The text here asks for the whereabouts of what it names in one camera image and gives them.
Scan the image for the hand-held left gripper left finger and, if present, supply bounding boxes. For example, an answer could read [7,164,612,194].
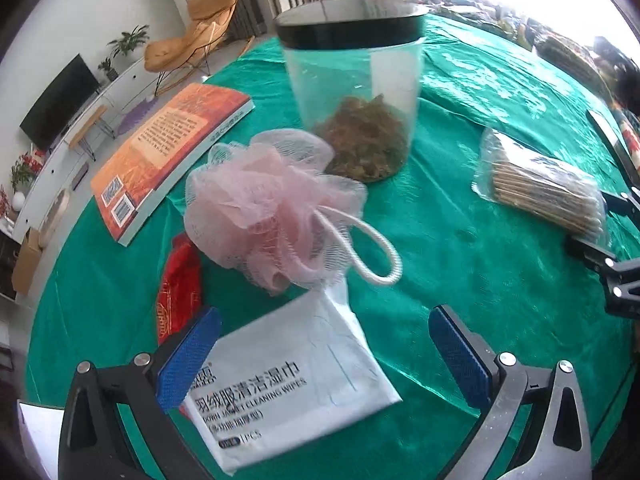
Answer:
[58,306,222,480]

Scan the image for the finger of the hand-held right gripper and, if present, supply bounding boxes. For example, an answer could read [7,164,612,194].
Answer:
[602,187,640,216]
[565,236,640,318]

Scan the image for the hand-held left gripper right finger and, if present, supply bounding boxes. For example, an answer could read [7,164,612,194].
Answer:
[429,304,593,480]

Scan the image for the cotton swabs pack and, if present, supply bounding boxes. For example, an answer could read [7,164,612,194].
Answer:
[472,127,607,241]

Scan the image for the white cleaning wipes pack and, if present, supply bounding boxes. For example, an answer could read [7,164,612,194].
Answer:
[182,287,403,476]

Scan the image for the pink mesh bath loofah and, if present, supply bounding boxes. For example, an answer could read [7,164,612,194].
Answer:
[184,129,403,296]

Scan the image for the red packet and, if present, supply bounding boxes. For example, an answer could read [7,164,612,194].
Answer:
[155,234,203,348]

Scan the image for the green tablecloth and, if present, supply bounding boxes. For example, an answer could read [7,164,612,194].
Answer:
[25,10,640,480]

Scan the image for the white board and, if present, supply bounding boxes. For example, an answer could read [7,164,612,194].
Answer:
[17,401,63,480]

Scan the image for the clutter pile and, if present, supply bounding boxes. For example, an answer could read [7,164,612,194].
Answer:
[395,0,640,93]

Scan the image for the cardboard box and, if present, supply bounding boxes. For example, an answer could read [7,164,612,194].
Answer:
[11,227,46,296]

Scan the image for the orange book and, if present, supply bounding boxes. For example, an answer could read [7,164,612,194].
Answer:
[90,82,256,247]

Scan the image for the brown dried shreds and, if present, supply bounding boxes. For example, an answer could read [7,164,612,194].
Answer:
[315,94,411,183]

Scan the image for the wooden bench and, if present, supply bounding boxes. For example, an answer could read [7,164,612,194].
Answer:
[67,105,116,161]

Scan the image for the white television cabinet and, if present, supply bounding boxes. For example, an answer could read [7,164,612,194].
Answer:
[12,55,151,241]

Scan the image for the black television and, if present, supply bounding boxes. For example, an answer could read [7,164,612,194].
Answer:
[20,54,101,151]

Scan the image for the clear container with black lid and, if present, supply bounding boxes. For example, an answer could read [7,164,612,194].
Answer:
[275,0,426,183]

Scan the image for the large potted green plant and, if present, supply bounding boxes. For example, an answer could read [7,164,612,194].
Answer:
[107,25,151,58]

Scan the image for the orange lounge chair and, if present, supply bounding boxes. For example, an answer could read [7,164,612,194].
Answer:
[144,0,256,96]

